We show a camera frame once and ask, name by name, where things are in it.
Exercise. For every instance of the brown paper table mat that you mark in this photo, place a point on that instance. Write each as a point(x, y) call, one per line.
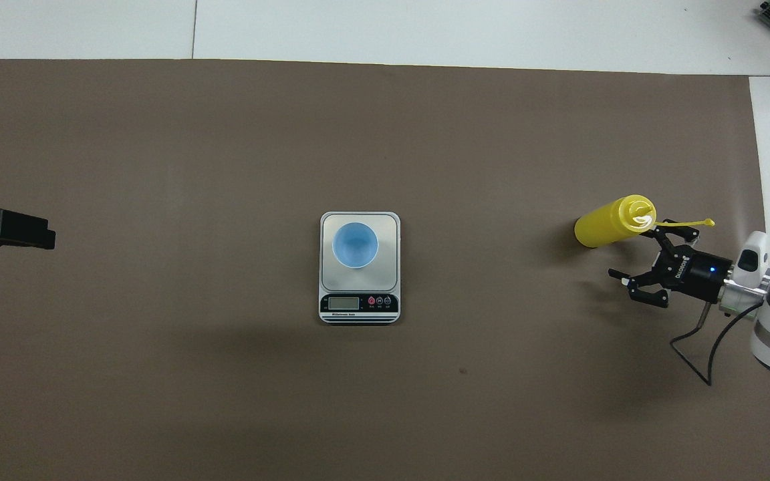
point(385, 147)

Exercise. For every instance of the light blue plastic cup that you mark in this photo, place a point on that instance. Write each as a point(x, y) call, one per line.
point(355, 245)

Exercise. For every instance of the silver digital kitchen scale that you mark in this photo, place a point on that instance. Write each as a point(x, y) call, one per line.
point(359, 304)

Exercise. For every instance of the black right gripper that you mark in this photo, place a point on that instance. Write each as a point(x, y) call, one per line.
point(702, 275)

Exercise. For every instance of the yellow squeeze seasoning bottle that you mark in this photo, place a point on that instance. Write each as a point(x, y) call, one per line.
point(609, 224)

